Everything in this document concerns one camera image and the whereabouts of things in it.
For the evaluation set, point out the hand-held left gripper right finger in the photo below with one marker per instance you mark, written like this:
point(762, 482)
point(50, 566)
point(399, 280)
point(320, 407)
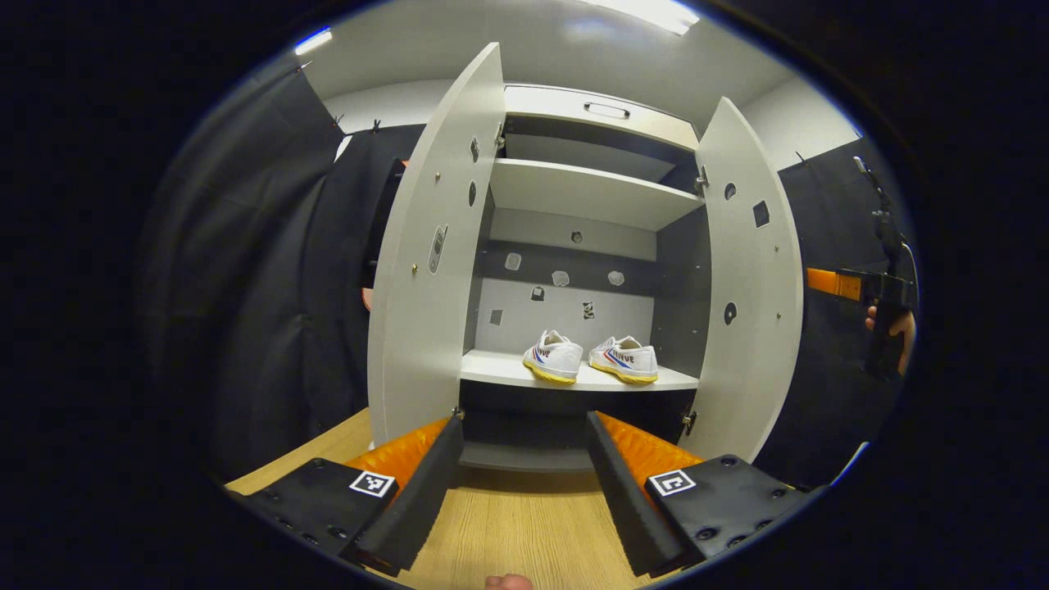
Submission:
point(615, 492)

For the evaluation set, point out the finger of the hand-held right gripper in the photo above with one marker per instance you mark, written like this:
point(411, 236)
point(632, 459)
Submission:
point(832, 283)

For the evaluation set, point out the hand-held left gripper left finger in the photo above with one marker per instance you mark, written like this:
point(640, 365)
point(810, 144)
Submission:
point(426, 483)

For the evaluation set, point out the white cabinet door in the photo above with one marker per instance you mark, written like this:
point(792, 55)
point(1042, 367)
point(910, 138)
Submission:
point(754, 360)
point(418, 344)

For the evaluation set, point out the white canvas shoe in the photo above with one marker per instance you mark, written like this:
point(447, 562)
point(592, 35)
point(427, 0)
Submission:
point(557, 360)
point(631, 360)

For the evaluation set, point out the white shoe cabinet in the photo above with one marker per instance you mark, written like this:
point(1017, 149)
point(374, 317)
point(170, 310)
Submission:
point(623, 315)

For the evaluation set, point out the white cabinet shelf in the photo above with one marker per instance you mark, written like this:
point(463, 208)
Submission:
point(492, 369)
point(590, 192)

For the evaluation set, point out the white cabinet drawer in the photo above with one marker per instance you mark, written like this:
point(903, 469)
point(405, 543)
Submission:
point(541, 105)

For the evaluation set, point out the black backdrop cloth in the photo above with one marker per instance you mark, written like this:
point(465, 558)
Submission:
point(246, 287)

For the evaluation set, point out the long ceiling light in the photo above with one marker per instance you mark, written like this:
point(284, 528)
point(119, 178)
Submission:
point(647, 12)

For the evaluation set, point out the small ceiling light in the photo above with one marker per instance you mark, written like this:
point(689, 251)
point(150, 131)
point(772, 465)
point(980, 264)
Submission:
point(314, 40)

